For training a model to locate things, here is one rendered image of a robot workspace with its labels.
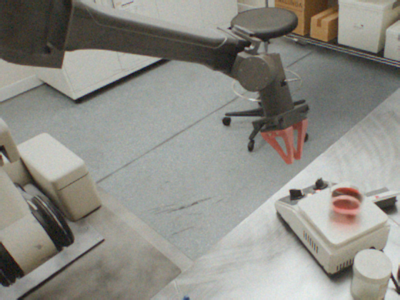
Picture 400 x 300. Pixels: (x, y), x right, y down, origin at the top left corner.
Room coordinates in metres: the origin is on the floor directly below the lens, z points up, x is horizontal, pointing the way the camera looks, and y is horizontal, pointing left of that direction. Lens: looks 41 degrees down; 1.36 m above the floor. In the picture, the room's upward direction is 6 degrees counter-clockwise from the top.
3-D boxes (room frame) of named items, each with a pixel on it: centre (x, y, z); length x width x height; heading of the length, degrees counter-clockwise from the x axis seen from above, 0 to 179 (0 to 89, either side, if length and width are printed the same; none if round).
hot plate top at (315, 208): (0.49, -0.16, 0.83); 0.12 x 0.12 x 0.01; 23
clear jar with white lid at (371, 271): (0.38, -0.19, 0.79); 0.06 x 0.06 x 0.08
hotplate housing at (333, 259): (0.51, -0.15, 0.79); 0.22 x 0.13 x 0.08; 23
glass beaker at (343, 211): (0.47, -0.17, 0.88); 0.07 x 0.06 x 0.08; 1
